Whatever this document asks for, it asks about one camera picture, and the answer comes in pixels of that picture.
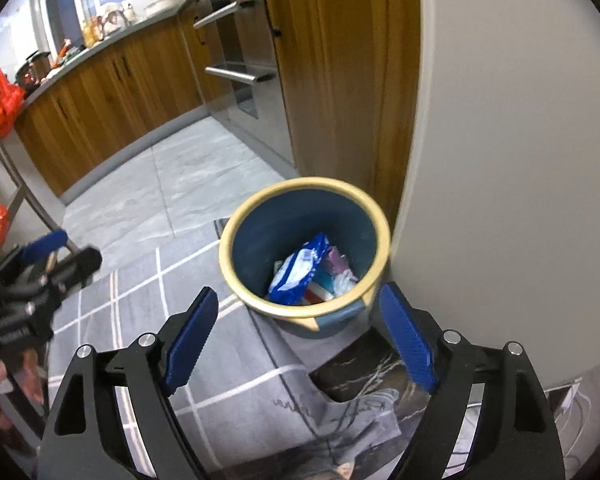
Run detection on tangled cables on floor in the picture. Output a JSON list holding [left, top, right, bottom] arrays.
[[544, 376, 600, 470]]

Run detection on stainless steel oven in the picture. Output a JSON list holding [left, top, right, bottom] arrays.
[[178, 0, 297, 178]]

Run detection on person left hand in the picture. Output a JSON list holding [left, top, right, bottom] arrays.
[[0, 349, 45, 437]]

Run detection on red floral snack packet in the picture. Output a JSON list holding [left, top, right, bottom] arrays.
[[301, 283, 334, 306]]

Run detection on yellow rimmed teal trash bin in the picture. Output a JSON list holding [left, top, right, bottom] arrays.
[[219, 177, 391, 338]]

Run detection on grey striped floor rug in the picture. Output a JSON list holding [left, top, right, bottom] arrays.
[[38, 226, 370, 479]]

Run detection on metal pot on counter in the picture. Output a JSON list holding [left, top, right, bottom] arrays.
[[16, 51, 52, 92]]

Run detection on wooden kitchen cabinets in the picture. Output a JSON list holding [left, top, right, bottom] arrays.
[[16, 0, 420, 220]]

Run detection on metal rack frame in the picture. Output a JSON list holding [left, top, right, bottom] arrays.
[[0, 131, 66, 254]]

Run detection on blue wet wipes pack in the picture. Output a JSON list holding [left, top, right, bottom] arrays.
[[268, 233, 330, 306]]

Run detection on purple snack wrapper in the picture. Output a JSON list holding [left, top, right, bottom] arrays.
[[322, 246, 358, 297]]

